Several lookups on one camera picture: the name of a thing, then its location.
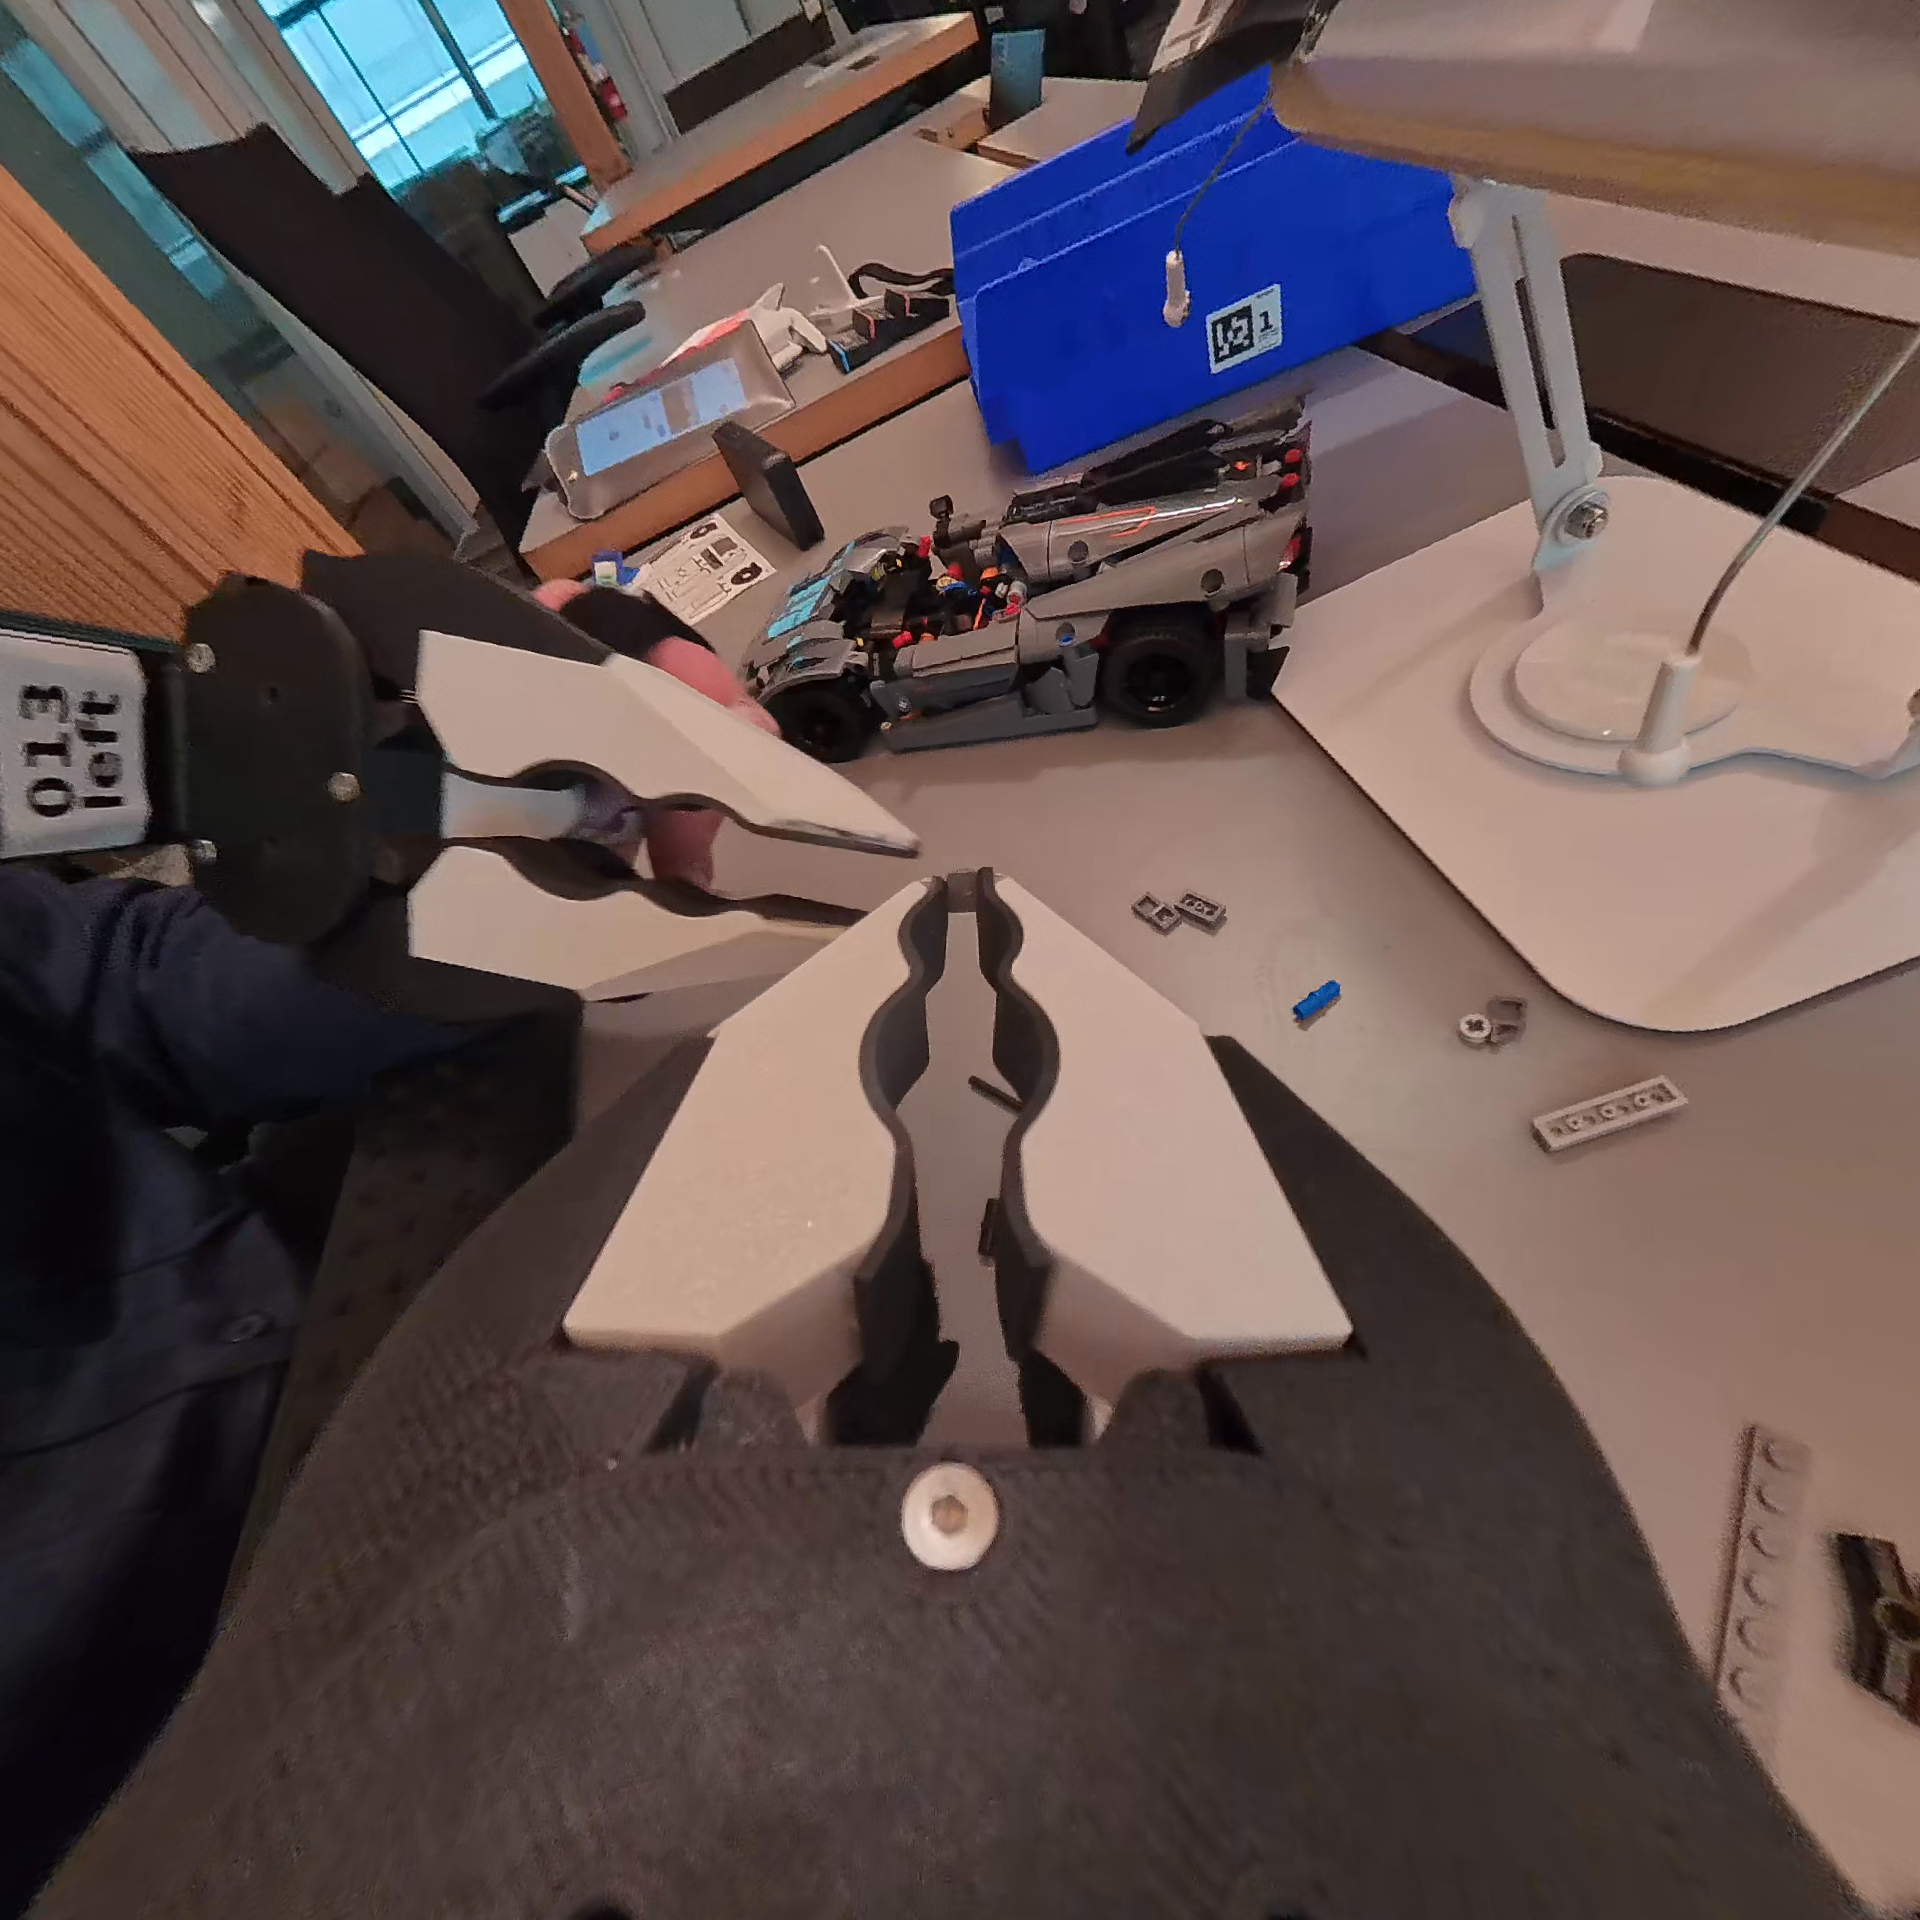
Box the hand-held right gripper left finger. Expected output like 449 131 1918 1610
561 877 953 1445

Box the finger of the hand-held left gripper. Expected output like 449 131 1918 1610
404 833 875 1006
412 627 921 861

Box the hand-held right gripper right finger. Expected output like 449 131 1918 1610
976 873 1355 1445

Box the person's left forearm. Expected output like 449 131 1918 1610
0 869 578 1155

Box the long light grey lego beam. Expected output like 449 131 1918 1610
1713 1423 1818 1731

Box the person's left hand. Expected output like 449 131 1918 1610
533 577 783 891

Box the white printed sheet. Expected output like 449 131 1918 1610
636 514 781 629

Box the clear plastic packet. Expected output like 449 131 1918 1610
542 350 798 522

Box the black office chair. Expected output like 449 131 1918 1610
127 127 646 580

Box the light grey printed tile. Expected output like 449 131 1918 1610
1531 1073 1692 1155

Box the person's dark blue shirt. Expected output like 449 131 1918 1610
0 1111 324 1847

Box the blue plastic bin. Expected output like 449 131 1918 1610
948 65 1483 477

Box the wooden table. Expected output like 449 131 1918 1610
578 12 985 258

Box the black piece with orange stripe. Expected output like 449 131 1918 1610
1836 1528 1920 1731

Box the black desk mat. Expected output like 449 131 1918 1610
1559 252 1920 534

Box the black strap device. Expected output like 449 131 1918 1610
829 261 960 378

